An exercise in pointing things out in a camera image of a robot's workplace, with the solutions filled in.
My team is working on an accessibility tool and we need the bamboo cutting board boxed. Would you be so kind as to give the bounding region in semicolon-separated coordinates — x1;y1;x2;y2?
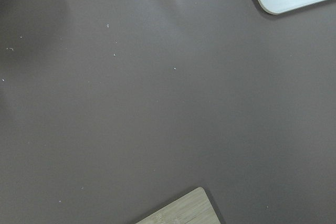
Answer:
138;187;220;224

